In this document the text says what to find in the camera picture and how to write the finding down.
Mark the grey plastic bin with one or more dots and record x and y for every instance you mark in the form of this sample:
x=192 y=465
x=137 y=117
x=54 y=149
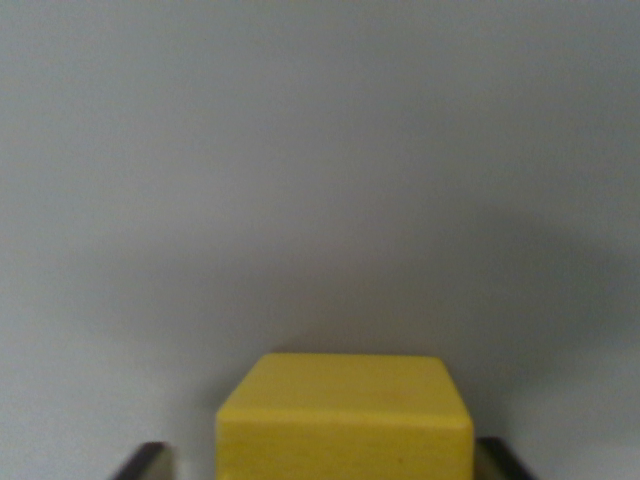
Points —
x=300 y=175

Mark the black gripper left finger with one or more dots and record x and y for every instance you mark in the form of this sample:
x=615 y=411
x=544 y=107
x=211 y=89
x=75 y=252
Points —
x=147 y=462

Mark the yellow wooden cube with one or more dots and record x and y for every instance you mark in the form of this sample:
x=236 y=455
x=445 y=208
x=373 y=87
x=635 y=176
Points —
x=345 y=420

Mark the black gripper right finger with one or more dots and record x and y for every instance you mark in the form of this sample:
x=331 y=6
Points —
x=497 y=462

